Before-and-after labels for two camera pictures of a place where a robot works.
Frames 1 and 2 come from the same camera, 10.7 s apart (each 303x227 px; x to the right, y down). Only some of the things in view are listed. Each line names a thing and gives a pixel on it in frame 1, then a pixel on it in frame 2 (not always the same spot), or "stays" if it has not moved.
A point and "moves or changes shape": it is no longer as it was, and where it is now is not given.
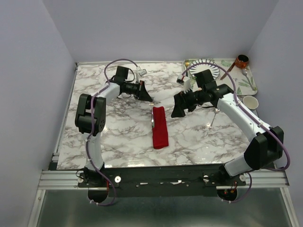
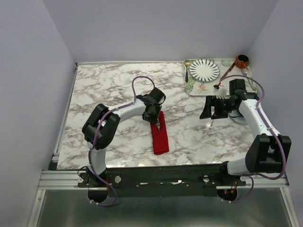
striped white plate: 214,70 stays
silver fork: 152,118 moves or changes shape
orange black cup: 241,61 stays
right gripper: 180,100 to 212,100
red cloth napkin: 159,137 moves or changes shape
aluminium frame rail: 264,179 stays
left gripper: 141,93 to 153,119
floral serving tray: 240,81 stays
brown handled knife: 229,70 stays
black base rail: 163,181 stays
